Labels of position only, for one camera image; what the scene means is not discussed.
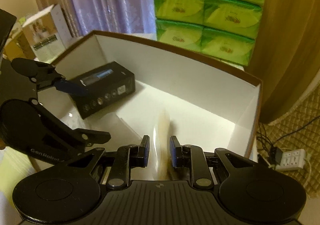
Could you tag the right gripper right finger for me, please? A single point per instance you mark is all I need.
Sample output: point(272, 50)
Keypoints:
point(176, 152)

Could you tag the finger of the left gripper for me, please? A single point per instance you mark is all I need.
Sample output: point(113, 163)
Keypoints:
point(44, 76)

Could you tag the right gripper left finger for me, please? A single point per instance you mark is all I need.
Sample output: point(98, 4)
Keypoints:
point(143, 152)

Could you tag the clear plastic case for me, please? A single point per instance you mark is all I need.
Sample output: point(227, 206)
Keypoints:
point(121, 133)

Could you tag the black product box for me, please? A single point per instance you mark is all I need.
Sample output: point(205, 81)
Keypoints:
point(104, 86)

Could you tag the white photo product box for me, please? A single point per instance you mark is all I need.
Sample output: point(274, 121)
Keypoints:
point(47, 33)

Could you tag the large brown cardboard box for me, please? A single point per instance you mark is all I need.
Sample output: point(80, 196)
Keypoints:
point(211, 104)

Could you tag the white power strip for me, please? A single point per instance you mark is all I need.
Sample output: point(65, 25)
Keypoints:
point(292, 160)

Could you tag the quilted beige chair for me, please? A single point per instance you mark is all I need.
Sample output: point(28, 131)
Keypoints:
point(297, 129)

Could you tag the brown curtain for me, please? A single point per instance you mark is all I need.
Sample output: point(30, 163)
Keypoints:
point(286, 54)

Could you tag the green tissue pack stack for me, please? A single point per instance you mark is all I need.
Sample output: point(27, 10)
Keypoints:
point(223, 29)

